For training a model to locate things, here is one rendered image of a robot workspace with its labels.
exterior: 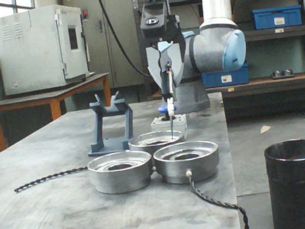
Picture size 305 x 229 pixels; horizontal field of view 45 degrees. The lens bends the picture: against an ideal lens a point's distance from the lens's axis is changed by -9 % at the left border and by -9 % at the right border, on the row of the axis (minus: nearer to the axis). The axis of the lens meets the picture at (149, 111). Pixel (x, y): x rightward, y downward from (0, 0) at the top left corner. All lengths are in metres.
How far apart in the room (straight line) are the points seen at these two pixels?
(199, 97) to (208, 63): 0.12
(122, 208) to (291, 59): 4.31
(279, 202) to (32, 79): 2.00
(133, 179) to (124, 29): 3.97
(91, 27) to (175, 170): 4.08
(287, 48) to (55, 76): 2.84
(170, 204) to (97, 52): 4.11
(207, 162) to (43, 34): 2.46
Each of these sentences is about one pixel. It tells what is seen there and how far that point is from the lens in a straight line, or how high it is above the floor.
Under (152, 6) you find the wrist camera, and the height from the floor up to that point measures 1.09.
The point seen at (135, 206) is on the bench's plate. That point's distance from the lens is 0.56.
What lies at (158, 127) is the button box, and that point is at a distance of 0.86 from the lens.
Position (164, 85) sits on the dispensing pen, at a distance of 0.80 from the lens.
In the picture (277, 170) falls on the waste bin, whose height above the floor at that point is 0.37.
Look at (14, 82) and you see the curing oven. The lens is 3.10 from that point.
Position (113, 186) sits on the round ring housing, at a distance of 0.61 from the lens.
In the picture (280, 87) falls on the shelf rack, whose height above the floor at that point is 0.39.
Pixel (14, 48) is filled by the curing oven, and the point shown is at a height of 1.16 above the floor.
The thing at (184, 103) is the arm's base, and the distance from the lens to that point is 1.17.
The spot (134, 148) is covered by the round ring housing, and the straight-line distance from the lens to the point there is 0.73.
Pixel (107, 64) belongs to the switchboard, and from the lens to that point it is 4.58.
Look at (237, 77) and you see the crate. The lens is 4.20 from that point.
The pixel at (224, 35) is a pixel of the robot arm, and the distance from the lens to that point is 1.13.
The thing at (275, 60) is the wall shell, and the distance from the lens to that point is 4.74.
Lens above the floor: 1.02
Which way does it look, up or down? 10 degrees down
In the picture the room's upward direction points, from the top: 9 degrees counter-clockwise
